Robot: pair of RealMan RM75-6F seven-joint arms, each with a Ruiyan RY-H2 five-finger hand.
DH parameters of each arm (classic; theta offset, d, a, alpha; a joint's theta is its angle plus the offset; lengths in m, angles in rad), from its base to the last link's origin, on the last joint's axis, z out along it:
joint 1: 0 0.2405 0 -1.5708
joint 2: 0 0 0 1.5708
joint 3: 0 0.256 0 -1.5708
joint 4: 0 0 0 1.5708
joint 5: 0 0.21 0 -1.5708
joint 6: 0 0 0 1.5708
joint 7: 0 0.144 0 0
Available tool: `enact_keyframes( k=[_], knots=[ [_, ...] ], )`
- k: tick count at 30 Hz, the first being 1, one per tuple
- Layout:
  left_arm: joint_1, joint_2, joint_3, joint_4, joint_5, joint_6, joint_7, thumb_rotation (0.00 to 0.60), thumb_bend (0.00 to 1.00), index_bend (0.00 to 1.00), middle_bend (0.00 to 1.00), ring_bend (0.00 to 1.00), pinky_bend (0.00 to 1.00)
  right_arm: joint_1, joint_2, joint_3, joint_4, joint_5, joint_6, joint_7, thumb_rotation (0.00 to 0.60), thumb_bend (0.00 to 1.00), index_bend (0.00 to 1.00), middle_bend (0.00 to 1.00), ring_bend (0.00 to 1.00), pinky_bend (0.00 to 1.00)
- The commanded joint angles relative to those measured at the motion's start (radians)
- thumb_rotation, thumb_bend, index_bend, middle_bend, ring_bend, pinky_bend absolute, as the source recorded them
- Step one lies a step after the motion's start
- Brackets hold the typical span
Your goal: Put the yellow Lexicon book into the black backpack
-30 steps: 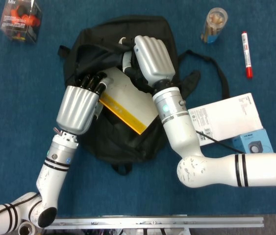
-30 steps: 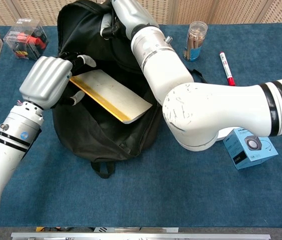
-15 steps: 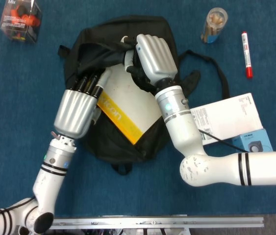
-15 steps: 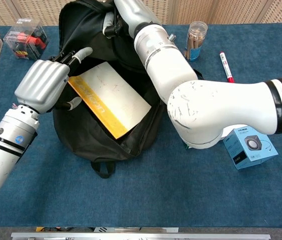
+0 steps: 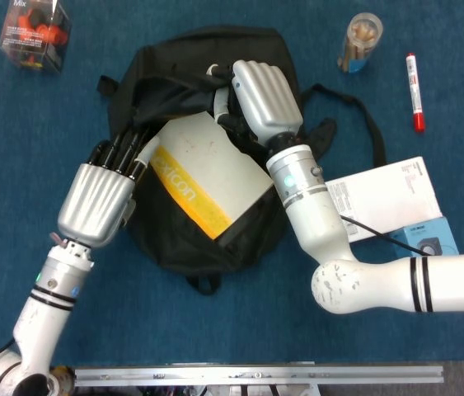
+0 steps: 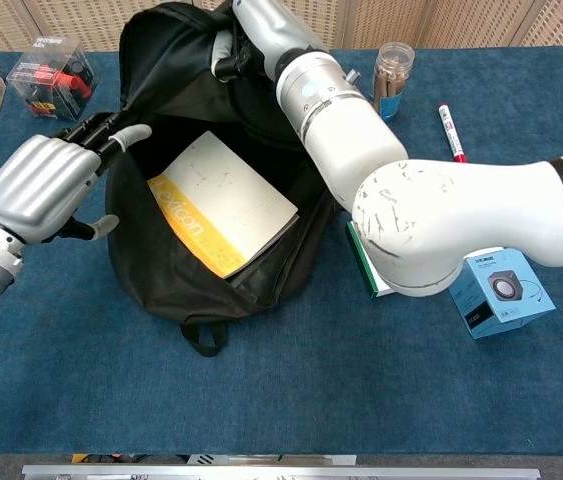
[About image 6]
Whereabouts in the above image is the flat white box green edge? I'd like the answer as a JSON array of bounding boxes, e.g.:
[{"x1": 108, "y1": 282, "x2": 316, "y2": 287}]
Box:
[{"x1": 344, "y1": 219, "x2": 397, "y2": 301}]

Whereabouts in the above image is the black fabric backpack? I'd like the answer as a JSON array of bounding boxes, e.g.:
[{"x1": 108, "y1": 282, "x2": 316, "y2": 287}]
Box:
[{"x1": 105, "y1": 1, "x2": 342, "y2": 357}]

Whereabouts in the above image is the clear box with red toy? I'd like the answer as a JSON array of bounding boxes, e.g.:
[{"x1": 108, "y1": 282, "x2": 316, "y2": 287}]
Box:
[{"x1": 5, "y1": 35, "x2": 98, "y2": 122}]

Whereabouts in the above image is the grey metal plate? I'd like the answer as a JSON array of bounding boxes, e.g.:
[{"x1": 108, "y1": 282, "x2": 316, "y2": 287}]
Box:
[{"x1": 186, "y1": 453, "x2": 358, "y2": 466}]

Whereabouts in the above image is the light blue speaker box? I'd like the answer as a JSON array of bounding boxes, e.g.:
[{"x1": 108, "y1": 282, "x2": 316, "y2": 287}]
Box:
[{"x1": 449, "y1": 247, "x2": 557, "y2": 341}]

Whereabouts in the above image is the aluminium profile rail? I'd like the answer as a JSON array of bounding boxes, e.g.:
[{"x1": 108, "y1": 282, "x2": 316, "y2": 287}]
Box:
[{"x1": 21, "y1": 463, "x2": 542, "y2": 480}]

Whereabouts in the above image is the clear jar with wooden sticks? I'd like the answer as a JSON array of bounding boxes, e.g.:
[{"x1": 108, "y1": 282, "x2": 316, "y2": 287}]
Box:
[{"x1": 371, "y1": 42, "x2": 416, "y2": 121}]

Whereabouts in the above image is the blue felt table cloth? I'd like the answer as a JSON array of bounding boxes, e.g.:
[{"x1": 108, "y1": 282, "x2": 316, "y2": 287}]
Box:
[{"x1": 0, "y1": 44, "x2": 563, "y2": 456}]

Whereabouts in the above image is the white and yellow book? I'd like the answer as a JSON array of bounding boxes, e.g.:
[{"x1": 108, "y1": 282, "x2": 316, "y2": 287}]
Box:
[{"x1": 147, "y1": 130, "x2": 300, "y2": 280}]

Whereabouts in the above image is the red and white marker pen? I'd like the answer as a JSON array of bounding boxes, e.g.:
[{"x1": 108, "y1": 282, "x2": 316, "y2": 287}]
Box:
[{"x1": 438, "y1": 103, "x2": 468, "y2": 164}]

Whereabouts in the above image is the woven folding screen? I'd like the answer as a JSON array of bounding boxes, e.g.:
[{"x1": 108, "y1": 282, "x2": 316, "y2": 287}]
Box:
[{"x1": 0, "y1": 0, "x2": 563, "y2": 52}]

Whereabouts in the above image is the silver and black right robot hand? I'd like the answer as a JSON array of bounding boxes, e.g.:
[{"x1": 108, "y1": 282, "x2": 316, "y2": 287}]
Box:
[{"x1": 210, "y1": 0, "x2": 332, "y2": 84}]

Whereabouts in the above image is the silver and black left robot hand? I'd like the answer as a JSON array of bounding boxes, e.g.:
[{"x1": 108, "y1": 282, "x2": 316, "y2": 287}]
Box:
[{"x1": 0, "y1": 112, "x2": 153, "y2": 246}]

